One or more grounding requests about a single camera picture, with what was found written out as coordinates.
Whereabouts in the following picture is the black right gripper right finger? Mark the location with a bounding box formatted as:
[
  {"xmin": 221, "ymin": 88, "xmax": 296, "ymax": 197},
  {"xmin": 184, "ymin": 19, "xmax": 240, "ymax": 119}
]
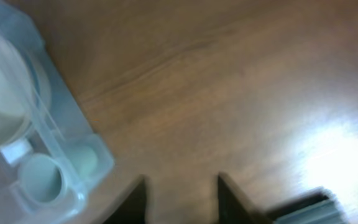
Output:
[{"xmin": 217, "ymin": 172, "xmax": 273, "ymax": 224}]

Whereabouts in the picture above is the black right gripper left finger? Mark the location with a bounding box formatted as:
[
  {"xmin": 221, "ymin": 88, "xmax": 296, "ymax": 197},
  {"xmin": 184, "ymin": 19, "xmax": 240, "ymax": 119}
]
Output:
[{"xmin": 103, "ymin": 175, "xmax": 148, "ymax": 224}]

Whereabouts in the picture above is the mint green plastic cup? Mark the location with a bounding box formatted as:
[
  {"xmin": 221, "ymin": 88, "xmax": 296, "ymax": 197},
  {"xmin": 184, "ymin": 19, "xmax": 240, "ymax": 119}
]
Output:
[{"xmin": 17, "ymin": 144, "xmax": 99, "ymax": 205}]

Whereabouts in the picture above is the cream large bowl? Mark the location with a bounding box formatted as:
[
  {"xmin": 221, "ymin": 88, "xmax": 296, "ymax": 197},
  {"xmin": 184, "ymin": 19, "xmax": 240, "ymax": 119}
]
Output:
[{"xmin": 0, "ymin": 36, "xmax": 52, "ymax": 147}]

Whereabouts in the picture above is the clear plastic storage container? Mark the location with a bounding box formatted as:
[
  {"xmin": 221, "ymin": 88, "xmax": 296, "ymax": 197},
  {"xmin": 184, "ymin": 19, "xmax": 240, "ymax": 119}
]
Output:
[{"xmin": 0, "ymin": 1, "xmax": 114, "ymax": 223}]

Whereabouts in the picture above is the white label in container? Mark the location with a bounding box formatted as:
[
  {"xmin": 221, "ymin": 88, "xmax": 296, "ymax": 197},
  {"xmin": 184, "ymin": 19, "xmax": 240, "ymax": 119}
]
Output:
[{"xmin": 0, "ymin": 138, "xmax": 32, "ymax": 166}]

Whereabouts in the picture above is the striped object at table edge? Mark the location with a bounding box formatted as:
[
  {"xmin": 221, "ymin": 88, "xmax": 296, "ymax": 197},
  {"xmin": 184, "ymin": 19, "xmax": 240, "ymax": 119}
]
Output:
[{"xmin": 266, "ymin": 187, "xmax": 349, "ymax": 224}]

